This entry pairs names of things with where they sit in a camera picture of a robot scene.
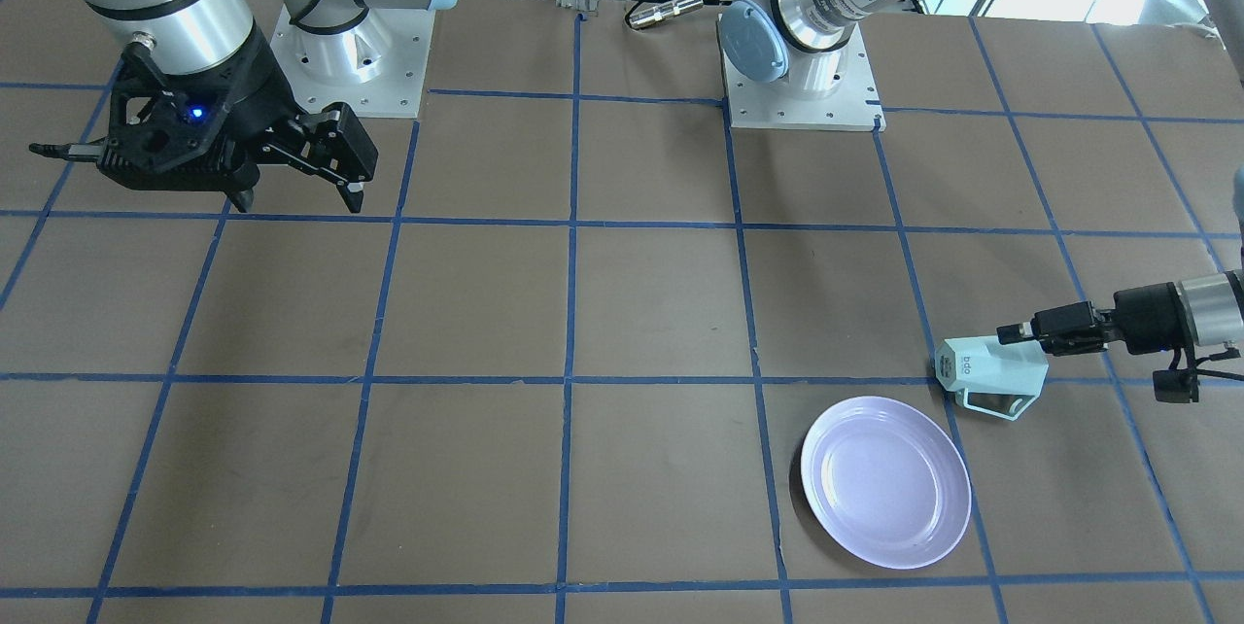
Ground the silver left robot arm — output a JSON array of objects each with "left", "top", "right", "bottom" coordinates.
[{"left": 718, "top": 0, "right": 1242, "bottom": 364}]

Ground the silver metal cylinder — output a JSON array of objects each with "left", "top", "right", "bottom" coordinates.
[{"left": 624, "top": 0, "right": 704, "bottom": 31}]

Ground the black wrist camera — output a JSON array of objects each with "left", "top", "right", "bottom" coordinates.
[{"left": 1152, "top": 367, "right": 1200, "bottom": 405}]

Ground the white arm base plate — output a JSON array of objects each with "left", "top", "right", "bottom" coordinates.
[
  {"left": 722, "top": 25, "right": 887, "bottom": 132},
  {"left": 271, "top": 9, "right": 438, "bottom": 121}
]

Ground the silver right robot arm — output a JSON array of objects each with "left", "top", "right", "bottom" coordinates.
[{"left": 29, "top": 0, "right": 457, "bottom": 215}]

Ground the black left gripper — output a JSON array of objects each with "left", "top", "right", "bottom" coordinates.
[{"left": 998, "top": 282, "right": 1193, "bottom": 356}]

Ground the lavender plate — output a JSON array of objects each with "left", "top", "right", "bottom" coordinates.
[{"left": 797, "top": 397, "right": 973, "bottom": 571}]

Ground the mint green faceted cup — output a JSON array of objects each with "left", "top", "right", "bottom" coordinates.
[{"left": 932, "top": 336, "right": 1049, "bottom": 421}]

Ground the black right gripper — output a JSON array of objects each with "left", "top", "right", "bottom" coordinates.
[{"left": 96, "top": 25, "right": 379, "bottom": 215}]

